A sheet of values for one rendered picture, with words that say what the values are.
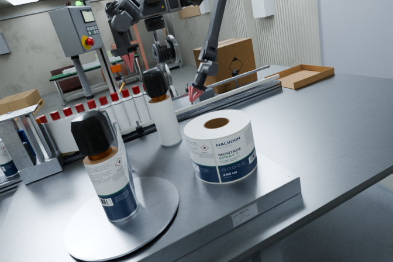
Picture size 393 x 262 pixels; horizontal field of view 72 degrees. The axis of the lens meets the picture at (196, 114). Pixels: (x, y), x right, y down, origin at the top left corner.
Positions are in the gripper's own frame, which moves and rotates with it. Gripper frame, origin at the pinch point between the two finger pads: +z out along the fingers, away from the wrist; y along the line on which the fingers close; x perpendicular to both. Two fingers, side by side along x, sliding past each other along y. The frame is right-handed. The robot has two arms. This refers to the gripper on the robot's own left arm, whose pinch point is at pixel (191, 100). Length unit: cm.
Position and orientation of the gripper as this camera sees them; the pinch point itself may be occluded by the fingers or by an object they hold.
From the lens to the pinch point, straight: 138.3
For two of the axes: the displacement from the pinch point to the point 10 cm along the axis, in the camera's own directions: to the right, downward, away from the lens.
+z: -3.7, 9.3, 0.6
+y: 4.1, 2.2, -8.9
